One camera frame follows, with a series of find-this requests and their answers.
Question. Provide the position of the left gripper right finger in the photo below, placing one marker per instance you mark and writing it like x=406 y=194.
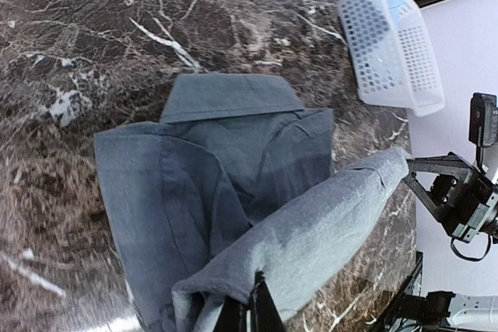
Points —
x=264 y=315

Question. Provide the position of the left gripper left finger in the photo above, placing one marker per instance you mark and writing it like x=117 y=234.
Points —
x=232 y=318

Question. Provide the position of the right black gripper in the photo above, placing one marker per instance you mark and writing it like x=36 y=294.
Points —
x=463 y=206

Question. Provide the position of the grey long sleeve shirt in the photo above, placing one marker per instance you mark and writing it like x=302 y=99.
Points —
x=234 y=178

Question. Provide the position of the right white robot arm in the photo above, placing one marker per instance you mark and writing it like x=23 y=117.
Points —
x=436 y=311

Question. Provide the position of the white plastic basket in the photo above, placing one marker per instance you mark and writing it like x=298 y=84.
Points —
x=392 y=55

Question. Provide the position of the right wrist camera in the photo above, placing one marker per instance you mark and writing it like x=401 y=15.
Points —
x=483 y=133

